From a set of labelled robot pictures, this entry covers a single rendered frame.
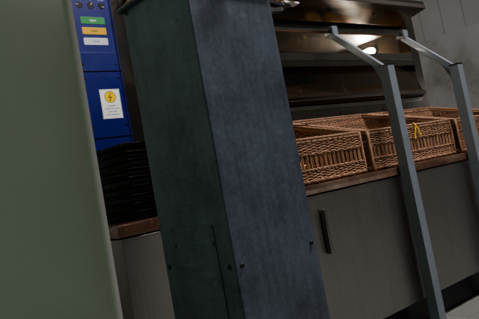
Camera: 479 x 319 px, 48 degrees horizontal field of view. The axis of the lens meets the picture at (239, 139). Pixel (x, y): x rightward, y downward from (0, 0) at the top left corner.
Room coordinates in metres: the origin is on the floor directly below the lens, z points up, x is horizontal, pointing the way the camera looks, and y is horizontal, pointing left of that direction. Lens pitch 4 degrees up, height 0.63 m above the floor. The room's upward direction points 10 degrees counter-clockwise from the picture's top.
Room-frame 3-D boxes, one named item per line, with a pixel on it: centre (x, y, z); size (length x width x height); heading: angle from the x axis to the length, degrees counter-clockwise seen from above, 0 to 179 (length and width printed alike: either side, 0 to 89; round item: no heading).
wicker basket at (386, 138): (2.32, -0.54, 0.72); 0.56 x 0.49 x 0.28; 127
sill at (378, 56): (2.54, -0.35, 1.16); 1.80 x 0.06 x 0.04; 129
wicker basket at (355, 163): (1.95, -0.08, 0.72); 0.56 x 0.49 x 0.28; 129
